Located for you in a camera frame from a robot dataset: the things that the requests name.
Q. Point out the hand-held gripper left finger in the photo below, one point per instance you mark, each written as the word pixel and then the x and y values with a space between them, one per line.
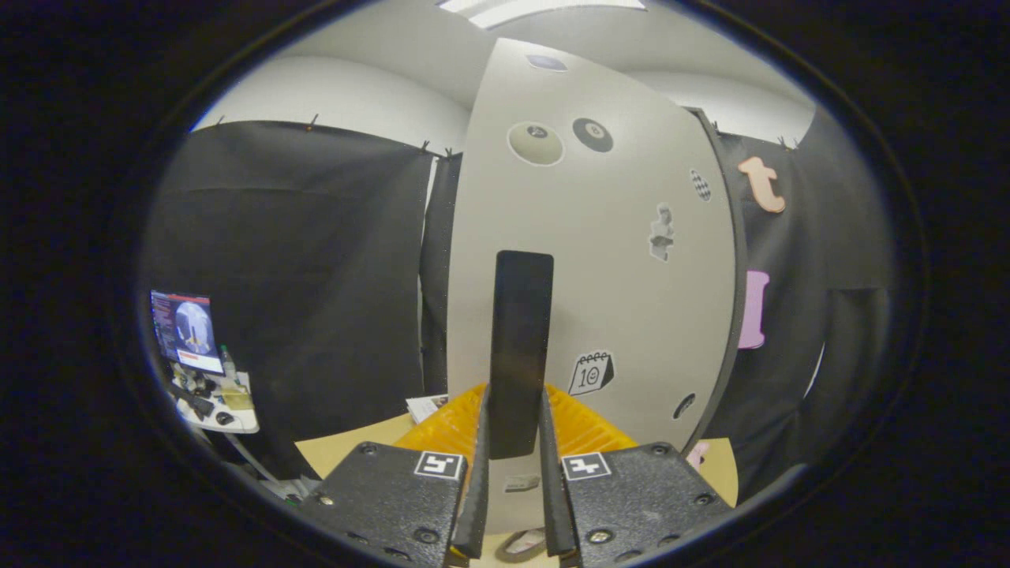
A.
pixel 478 497

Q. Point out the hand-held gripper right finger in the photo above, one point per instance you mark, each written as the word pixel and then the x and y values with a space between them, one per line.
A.
pixel 551 497

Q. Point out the brown fuzzy shoe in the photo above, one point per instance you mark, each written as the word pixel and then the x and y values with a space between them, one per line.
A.
pixel 522 544

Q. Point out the white shoe cabinet door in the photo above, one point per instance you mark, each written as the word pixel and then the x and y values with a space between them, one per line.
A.
pixel 615 300

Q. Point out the grey shoe cabinet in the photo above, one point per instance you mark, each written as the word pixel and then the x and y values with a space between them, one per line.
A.
pixel 738 237

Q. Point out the white book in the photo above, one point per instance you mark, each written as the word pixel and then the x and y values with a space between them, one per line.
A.
pixel 426 409

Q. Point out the green and pink plush toy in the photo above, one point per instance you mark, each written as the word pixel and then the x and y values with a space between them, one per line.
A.
pixel 697 455

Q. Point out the black backdrop cloth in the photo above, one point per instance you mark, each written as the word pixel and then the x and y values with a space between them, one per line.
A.
pixel 316 276

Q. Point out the clear plastic bottle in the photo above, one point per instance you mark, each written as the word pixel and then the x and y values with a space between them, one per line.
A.
pixel 228 364

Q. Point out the large ceiling light panel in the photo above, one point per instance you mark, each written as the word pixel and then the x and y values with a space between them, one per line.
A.
pixel 544 9

